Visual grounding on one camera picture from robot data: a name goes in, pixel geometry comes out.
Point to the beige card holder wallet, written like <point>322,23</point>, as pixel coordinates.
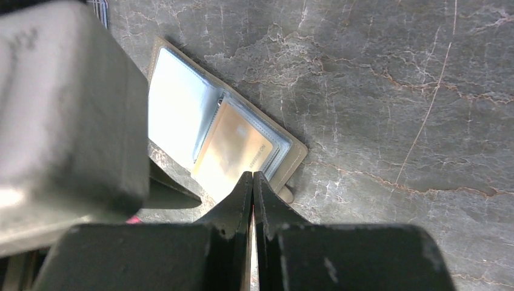
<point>184,100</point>

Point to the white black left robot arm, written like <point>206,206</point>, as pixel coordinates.
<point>73,125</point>

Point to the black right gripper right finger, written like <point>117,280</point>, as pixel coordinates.
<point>294,254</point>

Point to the pink cylindrical marker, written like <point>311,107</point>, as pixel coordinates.
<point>134,220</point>

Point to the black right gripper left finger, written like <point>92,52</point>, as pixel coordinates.
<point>212,253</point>

